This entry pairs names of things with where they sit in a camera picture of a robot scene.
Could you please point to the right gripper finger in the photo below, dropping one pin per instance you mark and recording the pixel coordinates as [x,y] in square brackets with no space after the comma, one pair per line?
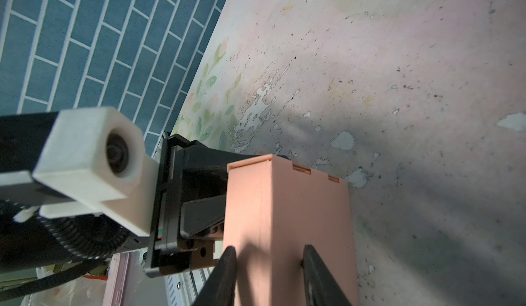
[321,288]

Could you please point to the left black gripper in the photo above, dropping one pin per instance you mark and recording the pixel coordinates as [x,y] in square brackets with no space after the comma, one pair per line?
[189,218]

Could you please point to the pink paper box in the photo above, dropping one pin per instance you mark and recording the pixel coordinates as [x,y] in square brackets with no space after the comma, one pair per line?
[274,209]

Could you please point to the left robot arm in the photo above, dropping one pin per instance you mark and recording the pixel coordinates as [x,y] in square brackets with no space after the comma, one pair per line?
[41,242]

